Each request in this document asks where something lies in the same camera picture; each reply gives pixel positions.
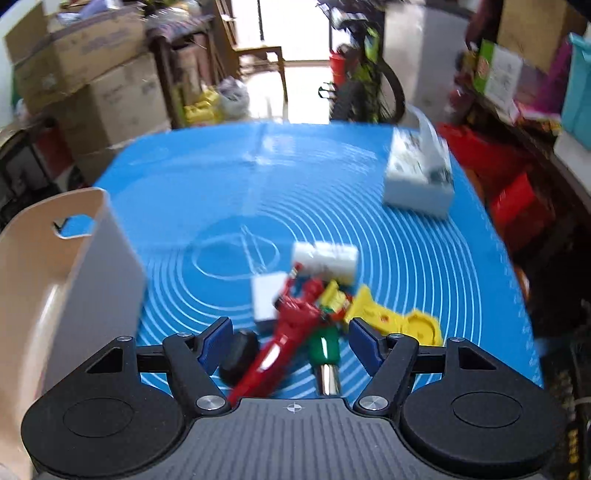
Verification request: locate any white charger plug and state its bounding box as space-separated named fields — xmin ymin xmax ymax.
xmin=252 ymin=273 xmax=289 ymax=332

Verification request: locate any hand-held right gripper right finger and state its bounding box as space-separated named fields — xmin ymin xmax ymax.
xmin=348 ymin=318 xmax=502 ymax=416

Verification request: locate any teal plastic storage crate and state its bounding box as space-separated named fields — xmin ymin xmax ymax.
xmin=561 ymin=32 xmax=591 ymax=148

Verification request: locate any tall flat cardboard box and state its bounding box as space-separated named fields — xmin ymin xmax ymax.
xmin=496 ymin=0 xmax=587 ymax=75

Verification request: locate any green black bicycle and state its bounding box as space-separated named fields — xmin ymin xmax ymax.
xmin=318 ymin=9 xmax=407 ymax=124

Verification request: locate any green handle screwdriver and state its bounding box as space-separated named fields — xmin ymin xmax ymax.
xmin=308 ymin=325 xmax=342 ymax=397

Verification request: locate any open cardboard box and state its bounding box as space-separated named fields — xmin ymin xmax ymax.
xmin=4 ymin=9 xmax=148 ymax=112

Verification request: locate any red paper bag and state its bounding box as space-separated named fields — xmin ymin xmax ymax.
xmin=438 ymin=122 xmax=522 ymax=185

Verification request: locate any yellow floor toy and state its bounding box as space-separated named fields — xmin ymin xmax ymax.
xmin=185 ymin=90 xmax=222 ymax=125

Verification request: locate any large cardboard box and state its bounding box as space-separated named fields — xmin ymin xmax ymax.
xmin=55 ymin=55 xmax=171 ymax=153

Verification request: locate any wooden chair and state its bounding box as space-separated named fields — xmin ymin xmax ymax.
xmin=215 ymin=0 xmax=289 ymax=102

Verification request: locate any crumpled white bag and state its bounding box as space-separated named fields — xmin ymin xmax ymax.
xmin=217 ymin=76 xmax=250 ymax=121

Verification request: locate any red bucket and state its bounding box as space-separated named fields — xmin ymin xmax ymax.
xmin=329 ymin=51 xmax=347 ymax=86

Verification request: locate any beige plastic storage bin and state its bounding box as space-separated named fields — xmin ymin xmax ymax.
xmin=0 ymin=187 xmax=148 ymax=480

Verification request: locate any green white carton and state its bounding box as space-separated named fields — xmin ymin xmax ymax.
xmin=475 ymin=39 xmax=525 ymax=116

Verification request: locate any white tissue box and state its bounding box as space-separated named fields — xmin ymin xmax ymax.
xmin=382 ymin=105 xmax=455 ymax=219

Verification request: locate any red plastic toy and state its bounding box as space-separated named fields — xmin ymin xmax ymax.
xmin=228 ymin=263 xmax=326 ymax=404

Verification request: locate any red gift box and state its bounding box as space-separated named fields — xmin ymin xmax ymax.
xmin=489 ymin=173 xmax=555 ymax=252

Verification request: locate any wooden side shelf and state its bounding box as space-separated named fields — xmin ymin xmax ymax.
xmin=462 ymin=88 xmax=591 ymax=259

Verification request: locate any blue silicone baking mat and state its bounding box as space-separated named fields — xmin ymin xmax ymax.
xmin=92 ymin=121 xmax=546 ymax=400

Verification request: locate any small multicoloured toy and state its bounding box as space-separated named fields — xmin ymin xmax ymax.
xmin=318 ymin=281 xmax=354 ymax=324

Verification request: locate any yellow plastic toy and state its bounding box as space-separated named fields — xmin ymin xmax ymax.
xmin=346 ymin=284 xmax=444 ymax=347

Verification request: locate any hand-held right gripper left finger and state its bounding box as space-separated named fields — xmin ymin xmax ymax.
xmin=83 ymin=317 xmax=234 ymax=416

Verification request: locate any small black object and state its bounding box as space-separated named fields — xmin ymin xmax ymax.
xmin=218 ymin=330 xmax=260 ymax=386

